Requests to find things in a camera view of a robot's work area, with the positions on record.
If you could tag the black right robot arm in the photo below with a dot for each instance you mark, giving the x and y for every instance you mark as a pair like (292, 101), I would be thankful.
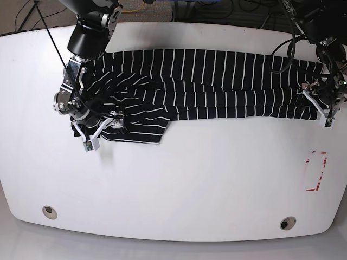
(96, 22)

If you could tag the right table grommet hole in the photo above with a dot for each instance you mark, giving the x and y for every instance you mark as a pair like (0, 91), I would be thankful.
(287, 223)

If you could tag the navy white striped t-shirt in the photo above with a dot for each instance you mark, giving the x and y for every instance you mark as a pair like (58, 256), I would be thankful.
(154, 87)

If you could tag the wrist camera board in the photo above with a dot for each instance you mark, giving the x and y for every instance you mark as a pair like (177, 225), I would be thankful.
(91, 145)
(326, 122)

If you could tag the red tape marking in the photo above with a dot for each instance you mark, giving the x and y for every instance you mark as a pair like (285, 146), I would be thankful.
(314, 170)

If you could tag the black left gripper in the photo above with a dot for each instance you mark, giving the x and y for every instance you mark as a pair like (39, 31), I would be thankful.
(327, 98)

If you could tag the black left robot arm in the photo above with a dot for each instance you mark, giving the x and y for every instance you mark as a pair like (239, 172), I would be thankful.
(320, 23)

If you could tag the left table grommet hole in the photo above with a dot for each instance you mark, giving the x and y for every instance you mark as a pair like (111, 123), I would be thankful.
(49, 212)

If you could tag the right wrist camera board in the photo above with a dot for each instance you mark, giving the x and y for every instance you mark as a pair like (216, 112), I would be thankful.
(91, 145)

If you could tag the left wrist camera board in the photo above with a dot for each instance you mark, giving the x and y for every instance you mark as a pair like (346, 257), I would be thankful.
(326, 122)

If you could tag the table grommet hole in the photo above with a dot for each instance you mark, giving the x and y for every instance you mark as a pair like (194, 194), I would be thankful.
(49, 212)
(287, 223)

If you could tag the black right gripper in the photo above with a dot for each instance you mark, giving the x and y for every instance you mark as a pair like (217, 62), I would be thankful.
(92, 123)

